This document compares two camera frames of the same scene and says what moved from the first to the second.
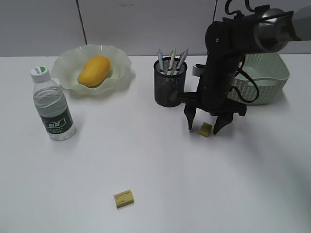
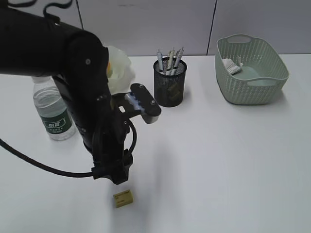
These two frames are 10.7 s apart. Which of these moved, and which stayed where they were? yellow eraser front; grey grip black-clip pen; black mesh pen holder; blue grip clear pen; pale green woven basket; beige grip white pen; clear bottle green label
Moved: beige grip white pen; grey grip black-clip pen
Stayed: clear bottle green label; pale green woven basket; black mesh pen holder; yellow eraser front; blue grip clear pen
